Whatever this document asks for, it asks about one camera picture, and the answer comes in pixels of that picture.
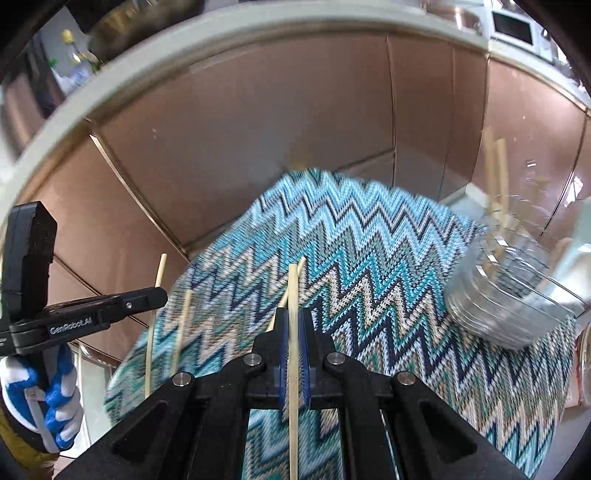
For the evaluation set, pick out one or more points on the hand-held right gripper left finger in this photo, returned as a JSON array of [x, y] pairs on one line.
[[281, 364]]

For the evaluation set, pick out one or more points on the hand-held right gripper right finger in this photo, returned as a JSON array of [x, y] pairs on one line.
[[304, 364]]

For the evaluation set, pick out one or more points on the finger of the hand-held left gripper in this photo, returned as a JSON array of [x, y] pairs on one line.
[[138, 302]]

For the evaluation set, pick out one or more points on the single wooden chopstick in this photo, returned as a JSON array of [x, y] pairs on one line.
[[181, 332], [502, 170], [150, 360], [292, 438], [282, 302]]

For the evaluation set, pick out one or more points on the clear utensil holder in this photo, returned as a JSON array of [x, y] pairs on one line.
[[508, 314]]

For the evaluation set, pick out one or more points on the person's left forearm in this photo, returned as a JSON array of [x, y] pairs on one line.
[[23, 447]]

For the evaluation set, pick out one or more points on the person's left hand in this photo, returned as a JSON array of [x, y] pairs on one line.
[[60, 401]]

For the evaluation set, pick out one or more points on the zigzag patterned cloth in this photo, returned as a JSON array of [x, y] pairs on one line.
[[369, 286]]

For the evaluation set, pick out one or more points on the bronze wok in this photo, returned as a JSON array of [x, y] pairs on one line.
[[138, 32]]

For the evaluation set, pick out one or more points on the pink trash bin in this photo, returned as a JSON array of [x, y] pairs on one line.
[[584, 369]]

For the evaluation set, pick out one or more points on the white microwave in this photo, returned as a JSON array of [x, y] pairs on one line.
[[512, 27]]

